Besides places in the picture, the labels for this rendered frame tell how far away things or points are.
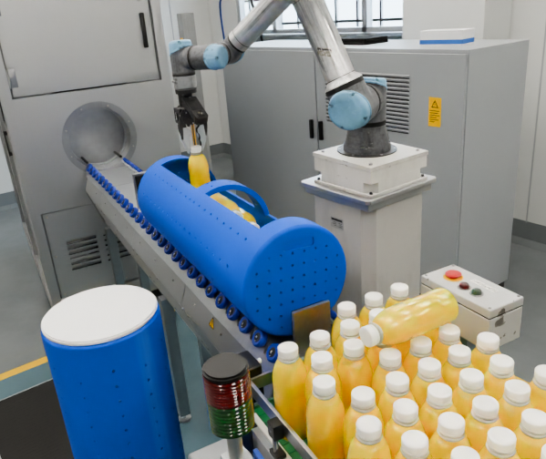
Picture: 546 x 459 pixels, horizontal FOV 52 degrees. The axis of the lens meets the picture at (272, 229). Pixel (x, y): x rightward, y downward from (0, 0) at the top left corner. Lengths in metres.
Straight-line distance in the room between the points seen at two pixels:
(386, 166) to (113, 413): 1.01
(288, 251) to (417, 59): 1.89
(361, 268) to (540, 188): 2.59
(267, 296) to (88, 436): 0.56
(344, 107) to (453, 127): 1.37
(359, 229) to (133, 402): 0.83
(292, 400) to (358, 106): 0.85
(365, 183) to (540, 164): 2.62
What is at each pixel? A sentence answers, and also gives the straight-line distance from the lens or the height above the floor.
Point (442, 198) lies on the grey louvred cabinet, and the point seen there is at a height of 0.70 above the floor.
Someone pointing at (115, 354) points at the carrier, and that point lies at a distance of 1.35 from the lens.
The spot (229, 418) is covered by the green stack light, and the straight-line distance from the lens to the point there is 0.79.
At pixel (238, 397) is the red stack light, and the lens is 0.77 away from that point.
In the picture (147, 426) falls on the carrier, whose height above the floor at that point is 0.76.
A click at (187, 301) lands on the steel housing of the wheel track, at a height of 0.86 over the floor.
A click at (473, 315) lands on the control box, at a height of 1.07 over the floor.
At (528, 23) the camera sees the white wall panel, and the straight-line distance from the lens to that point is 4.14.
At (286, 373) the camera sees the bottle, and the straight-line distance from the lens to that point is 1.08.
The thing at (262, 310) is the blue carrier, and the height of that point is 1.05.
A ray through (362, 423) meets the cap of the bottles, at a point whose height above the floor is 1.10.
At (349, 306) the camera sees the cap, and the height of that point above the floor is 1.10.
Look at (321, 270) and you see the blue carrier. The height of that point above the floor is 1.10.
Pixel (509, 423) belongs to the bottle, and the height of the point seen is 1.05.
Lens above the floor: 1.70
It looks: 22 degrees down
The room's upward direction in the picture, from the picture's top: 5 degrees counter-clockwise
